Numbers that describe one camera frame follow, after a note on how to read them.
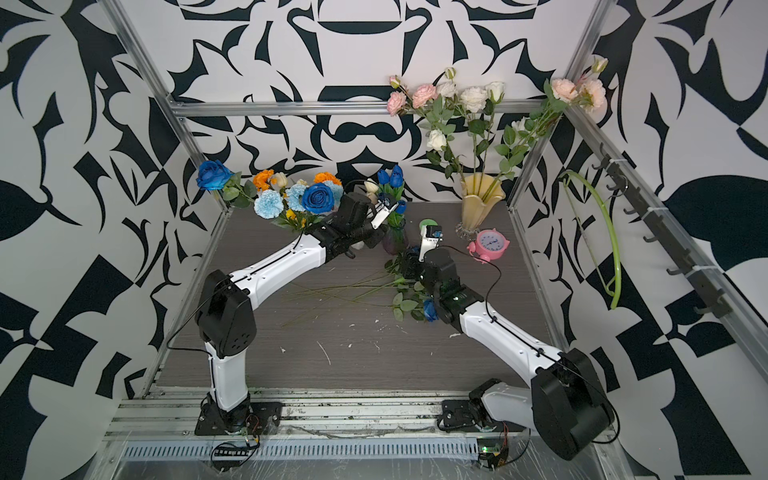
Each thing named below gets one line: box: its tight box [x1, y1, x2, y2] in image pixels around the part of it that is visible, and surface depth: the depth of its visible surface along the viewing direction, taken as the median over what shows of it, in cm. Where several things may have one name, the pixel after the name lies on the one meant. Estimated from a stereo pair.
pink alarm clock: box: [466, 228, 511, 264], surface depth 107 cm
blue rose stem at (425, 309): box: [392, 292, 439, 322], surface depth 93 cm
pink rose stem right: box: [492, 57, 609, 193], surface depth 80 cm
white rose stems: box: [426, 66, 506, 180], surface depth 88 cm
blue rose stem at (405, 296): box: [282, 278, 439, 328], surface depth 95 cm
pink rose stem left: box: [387, 75, 464, 177], surface depth 87 cm
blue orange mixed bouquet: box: [196, 160, 344, 232], surface depth 73 cm
